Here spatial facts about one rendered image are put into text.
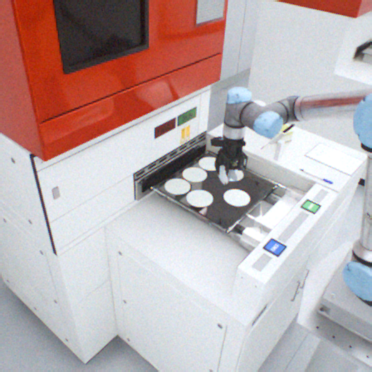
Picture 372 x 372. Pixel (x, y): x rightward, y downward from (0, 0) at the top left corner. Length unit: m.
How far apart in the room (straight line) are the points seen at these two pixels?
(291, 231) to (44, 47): 0.89
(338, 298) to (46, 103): 0.97
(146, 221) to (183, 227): 0.14
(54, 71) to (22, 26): 0.13
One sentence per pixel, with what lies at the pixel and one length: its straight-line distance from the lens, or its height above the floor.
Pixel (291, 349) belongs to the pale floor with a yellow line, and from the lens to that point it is 2.16.
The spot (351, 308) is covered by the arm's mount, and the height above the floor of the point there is 0.89.
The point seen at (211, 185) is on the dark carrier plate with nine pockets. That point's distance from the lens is 1.50.
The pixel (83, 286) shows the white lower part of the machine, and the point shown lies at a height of 0.59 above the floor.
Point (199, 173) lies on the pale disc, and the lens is 1.56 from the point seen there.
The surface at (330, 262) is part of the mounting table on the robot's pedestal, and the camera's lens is 1.43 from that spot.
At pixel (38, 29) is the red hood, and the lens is 0.96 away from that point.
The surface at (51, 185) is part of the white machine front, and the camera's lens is 1.19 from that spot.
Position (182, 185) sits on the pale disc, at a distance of 1.49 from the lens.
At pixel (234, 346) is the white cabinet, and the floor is 0.68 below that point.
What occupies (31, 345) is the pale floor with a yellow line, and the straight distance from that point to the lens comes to 2.18.
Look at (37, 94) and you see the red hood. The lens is 0.99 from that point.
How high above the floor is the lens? 1.81
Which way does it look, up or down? 38 degrees down
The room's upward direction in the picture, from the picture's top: 4 degrees clockwise
